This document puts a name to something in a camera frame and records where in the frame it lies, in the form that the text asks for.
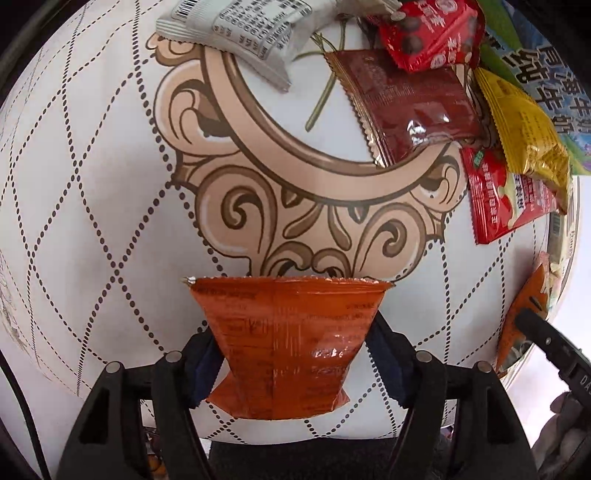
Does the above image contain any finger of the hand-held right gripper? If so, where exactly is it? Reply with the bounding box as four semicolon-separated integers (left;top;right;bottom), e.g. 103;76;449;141
515;310;573;367

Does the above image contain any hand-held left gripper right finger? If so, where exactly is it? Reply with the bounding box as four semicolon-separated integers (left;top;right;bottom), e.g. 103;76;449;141
368;314;539;480

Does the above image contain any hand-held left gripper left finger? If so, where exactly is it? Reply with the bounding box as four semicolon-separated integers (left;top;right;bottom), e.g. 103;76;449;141
55;332;225;480

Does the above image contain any orange panda snack packet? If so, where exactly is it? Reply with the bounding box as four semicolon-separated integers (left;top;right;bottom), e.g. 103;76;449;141
496;253;555;374

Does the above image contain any blue printed cardboard box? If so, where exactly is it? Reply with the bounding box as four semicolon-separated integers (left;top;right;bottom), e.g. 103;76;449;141
478;0;591;177

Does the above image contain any person's right hand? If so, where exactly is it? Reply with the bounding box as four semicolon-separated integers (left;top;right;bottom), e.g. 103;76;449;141
531;390;591;480

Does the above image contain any red white snack packet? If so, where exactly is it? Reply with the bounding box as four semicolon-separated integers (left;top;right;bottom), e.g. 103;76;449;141
461;147;561;245

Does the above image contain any yellow snack packet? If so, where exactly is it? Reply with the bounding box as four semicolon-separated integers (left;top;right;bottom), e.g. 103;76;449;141
473;67;573;215

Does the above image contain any dark red snack packet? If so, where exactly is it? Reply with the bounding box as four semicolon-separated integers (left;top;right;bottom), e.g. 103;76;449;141
324;48;485;168

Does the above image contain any red chocolate snack packet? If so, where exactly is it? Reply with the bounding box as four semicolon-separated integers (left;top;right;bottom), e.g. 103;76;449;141
367;0;486;73

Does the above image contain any grey white snack packet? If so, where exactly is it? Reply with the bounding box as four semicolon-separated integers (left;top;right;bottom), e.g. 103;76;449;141
156;0;348;93

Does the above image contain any black cable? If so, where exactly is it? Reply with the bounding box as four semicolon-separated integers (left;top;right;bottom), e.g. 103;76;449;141
0;348;52;480

